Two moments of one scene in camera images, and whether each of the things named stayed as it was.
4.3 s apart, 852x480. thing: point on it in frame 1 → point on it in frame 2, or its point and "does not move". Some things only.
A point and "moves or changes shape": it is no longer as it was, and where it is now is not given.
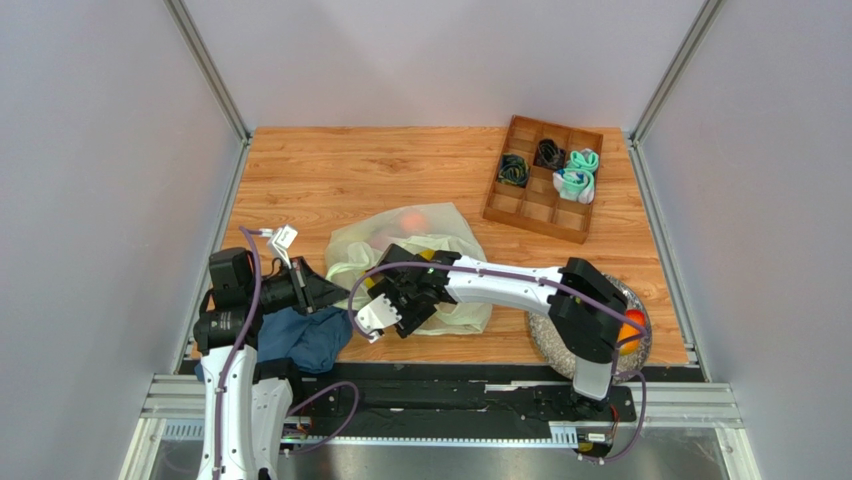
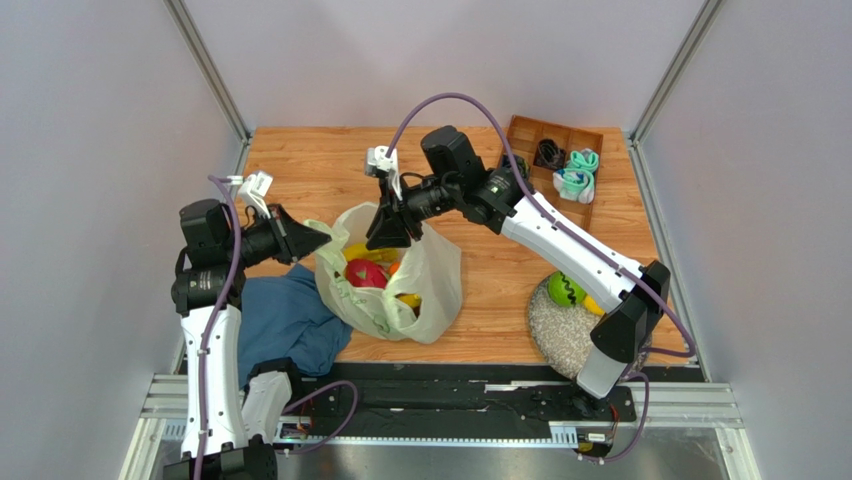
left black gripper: x=310 y=291 → x=292 y=240
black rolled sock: x=549 y=155 does not move
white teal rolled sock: x=575 y=185 does not move
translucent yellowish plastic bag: x=359 y=244 moves or changes shape
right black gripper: x=397 y=292 → x=397 y=207
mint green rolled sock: x=587 y=160 does not move
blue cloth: x=311 y=341 does not move
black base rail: x=391 y=402 does not move
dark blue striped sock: x=514 y=169 does not move
